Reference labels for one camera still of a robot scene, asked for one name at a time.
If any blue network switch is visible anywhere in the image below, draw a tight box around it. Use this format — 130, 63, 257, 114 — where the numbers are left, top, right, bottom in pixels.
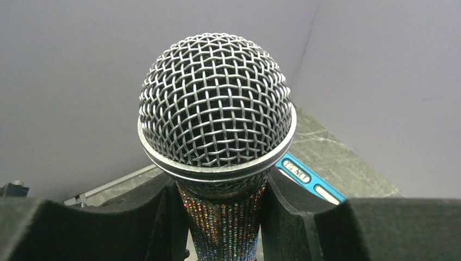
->
276, 152, 347, 205

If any glitter mesh-head microphone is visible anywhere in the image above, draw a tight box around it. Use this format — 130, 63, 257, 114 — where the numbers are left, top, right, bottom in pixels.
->
138, 33, 297, 260

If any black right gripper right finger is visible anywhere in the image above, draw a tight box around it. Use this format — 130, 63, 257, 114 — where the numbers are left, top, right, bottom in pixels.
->
261, 169, 460, 260

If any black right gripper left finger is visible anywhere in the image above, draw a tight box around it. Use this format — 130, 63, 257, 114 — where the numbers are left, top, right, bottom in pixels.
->
1, 173, 188, 260

